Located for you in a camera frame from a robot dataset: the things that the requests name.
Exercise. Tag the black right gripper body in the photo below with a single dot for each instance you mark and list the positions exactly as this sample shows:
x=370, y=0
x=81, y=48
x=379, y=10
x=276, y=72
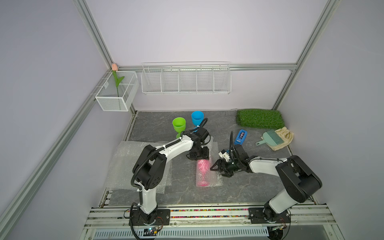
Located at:
x=230, y=166

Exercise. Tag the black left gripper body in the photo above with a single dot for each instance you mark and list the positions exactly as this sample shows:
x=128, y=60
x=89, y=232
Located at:
x=200, y=153

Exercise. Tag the pink plastic wine glass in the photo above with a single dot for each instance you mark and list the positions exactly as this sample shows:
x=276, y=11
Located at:
x=203, y=166

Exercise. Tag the blue tape dispenser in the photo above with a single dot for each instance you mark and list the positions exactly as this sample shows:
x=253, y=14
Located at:
x=242, y=134

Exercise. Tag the bubble wrap sheet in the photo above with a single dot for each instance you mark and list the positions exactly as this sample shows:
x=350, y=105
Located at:
x=121, y=166
x=214, y=178

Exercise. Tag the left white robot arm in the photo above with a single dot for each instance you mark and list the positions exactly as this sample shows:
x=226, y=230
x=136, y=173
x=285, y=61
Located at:
x=150, y=166

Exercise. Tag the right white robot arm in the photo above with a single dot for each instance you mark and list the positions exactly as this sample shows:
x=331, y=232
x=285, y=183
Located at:
x=299, y=181

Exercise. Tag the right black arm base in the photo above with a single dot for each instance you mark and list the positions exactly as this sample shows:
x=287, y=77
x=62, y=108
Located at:
x=268, y=216

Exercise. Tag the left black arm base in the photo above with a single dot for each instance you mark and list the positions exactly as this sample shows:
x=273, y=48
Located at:
x=159, y=217

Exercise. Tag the green plastic wine glass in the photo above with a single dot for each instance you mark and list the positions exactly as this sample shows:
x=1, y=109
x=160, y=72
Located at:
x=179, y=125

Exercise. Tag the blue plastic wine glass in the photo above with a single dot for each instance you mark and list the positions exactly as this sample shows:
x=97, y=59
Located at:
x=197, y=118

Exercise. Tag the green dustpan brush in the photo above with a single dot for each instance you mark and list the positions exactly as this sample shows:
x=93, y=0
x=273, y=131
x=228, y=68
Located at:
x=271, y=138

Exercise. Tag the green artificial grass mat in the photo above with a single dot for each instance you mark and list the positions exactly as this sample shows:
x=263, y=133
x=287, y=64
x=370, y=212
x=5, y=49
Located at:
x=260, y=119

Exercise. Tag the beige cloth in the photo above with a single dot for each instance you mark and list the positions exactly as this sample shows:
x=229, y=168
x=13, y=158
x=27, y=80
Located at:
x=286, y=135

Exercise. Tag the artificial pink tulip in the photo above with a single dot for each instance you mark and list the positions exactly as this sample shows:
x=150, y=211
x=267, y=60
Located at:
x=118, y=79

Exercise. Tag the white wire wall shelf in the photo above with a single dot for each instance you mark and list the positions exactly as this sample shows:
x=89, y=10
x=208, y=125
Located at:
x=186, y=78

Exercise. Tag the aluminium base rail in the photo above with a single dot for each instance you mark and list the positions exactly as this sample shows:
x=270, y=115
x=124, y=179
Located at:
x=219, y=216

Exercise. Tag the white mesh wall basket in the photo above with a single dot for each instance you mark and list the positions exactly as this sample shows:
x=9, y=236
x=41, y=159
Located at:
x=107, y=95

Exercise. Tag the white slotted cable duct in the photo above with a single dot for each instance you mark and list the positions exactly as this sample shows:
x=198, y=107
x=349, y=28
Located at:
x=178, y=233

